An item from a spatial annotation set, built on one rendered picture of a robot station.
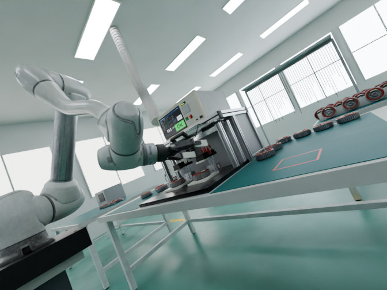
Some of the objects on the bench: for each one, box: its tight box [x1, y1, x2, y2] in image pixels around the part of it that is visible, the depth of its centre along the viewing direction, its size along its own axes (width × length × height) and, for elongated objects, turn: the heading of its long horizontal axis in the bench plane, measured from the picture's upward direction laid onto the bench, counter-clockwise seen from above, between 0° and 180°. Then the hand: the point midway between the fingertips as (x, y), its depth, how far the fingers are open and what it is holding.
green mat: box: [210, 112, 387, 194], centre depth 92 cm, size 94×61×1 cm, turn 57°
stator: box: [192, 169, 211, 181], centre depth 109 cm, size 11×11×4 cm
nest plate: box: [187, 171, 219, 186], centre depth 109 cm, size 15×15×1 cm
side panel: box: [232, 112, 265, 162], centre depth 126 cm, size 28×3×32 cm, turn 57°
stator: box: [255, 148, 276, 161], centre depth 104 cm, size 11×11×4 cm
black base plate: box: [139, 159, 249, 208], centre depth 118 cm, size 47×64×2 cm
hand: (198, 149), depth 82 cm, fingers open, 13 cm apart
